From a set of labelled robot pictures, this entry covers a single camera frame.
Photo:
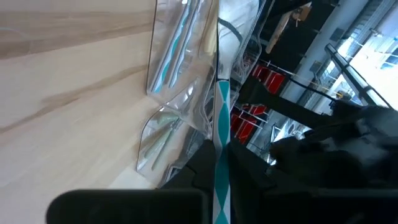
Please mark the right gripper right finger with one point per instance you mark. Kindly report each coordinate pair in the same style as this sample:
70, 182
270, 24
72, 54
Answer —
295, 207

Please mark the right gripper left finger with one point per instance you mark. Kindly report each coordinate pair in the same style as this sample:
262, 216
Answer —
140, 207

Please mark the teal-patterned spoon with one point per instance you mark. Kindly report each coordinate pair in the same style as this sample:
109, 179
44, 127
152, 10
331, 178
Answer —
170, 59

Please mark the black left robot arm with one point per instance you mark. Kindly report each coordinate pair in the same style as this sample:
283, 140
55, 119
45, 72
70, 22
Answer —
367, 118

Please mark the clear plastic tray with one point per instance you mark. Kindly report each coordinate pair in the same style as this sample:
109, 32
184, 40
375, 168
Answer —
248, 12
205, 62
186, 149

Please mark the red bin rack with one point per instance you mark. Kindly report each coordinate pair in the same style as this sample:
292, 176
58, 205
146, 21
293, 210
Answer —
273, 82

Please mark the black table frame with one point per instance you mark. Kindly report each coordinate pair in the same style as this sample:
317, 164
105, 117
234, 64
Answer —
280, 102

